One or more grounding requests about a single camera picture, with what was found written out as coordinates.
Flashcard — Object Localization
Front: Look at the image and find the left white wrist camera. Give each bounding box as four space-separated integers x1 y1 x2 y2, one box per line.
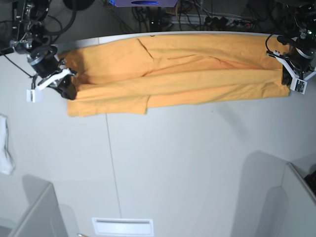
290 78 307 94

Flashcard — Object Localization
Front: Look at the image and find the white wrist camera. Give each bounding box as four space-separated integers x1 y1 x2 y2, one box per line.
290 78 307 94
27 89 42 103

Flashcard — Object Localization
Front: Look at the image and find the blue grey device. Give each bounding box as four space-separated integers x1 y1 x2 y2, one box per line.
108 0 178 7

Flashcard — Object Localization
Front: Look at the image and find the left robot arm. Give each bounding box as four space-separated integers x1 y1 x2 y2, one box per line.
265 0 316 94

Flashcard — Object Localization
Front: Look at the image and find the white cloth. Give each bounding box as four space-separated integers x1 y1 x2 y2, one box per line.
0 115 15 175

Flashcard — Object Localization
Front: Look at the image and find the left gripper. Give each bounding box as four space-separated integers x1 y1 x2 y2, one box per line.
266 44 316 86

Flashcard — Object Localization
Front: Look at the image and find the yellow T-shirt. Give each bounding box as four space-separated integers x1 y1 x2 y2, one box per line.
62 34 289 117

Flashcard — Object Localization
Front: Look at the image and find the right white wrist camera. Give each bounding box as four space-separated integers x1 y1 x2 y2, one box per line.
27 89 42 103

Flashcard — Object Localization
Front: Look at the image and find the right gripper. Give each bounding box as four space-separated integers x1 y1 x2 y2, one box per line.
27 45 77 100

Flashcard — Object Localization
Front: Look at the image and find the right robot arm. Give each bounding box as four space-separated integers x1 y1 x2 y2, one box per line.
0 0 77 103

